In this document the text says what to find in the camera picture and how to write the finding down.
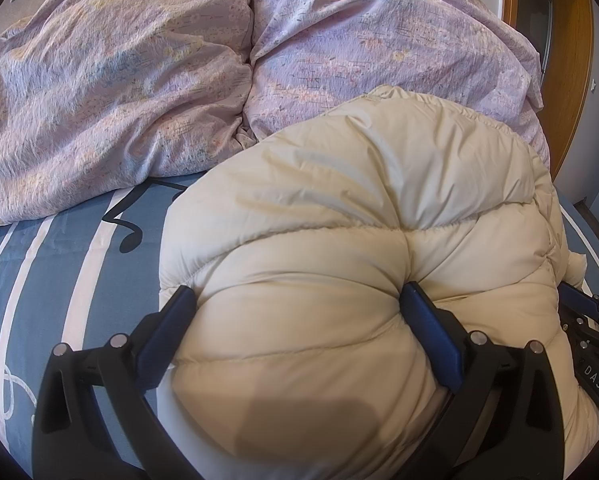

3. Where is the beige puffer jacket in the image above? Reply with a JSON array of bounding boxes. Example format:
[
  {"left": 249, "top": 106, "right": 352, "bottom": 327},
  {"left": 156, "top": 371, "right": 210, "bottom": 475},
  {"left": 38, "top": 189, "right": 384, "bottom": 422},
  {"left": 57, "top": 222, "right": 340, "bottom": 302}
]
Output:
[{"left": 156, "top": 85, "right": 599, "bottom": 480}]

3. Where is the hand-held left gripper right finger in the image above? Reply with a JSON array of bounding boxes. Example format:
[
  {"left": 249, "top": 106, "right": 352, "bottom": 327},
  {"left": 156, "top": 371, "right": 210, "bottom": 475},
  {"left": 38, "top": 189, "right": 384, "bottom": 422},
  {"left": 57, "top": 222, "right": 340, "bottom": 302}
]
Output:
[{"left": 399, "top": 281, "right": 580, "bottom": 480}]

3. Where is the blue white striped bed sheet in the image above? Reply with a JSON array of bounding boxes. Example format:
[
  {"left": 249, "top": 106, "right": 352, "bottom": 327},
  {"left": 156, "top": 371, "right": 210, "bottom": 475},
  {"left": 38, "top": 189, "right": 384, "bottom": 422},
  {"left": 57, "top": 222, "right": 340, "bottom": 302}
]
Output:
[{"left": 0, "top": 175, "right": 599, "bottom": 480}]

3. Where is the wooden door frame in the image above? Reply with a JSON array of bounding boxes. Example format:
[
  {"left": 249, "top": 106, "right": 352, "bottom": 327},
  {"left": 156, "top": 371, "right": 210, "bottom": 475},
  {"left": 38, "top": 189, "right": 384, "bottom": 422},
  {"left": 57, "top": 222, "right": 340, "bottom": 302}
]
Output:
[{"left": 502, "top": 0, "right": 596, "bottom": 185}]

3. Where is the pink floral duvet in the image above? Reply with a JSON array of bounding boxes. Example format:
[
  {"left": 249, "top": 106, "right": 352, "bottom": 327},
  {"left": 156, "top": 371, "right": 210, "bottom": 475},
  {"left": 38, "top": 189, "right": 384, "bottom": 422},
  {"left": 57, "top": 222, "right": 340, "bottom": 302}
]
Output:
[{"left": 0, "top": 0, "right": 553, "bottom": 241}]

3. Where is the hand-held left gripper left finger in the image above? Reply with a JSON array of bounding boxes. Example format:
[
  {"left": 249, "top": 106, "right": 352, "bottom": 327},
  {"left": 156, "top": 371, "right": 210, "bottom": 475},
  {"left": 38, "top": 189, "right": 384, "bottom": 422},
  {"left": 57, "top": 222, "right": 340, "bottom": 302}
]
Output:
[{"left": 30, "top": 285, "right": 205, "bottom": 480}]

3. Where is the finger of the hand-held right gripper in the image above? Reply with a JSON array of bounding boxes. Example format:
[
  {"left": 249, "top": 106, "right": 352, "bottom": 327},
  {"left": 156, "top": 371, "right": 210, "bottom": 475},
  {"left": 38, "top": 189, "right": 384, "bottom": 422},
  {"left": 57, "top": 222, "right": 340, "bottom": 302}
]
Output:
[{"left": 558, "top": 281, "right": 599, "bottom": 322}]

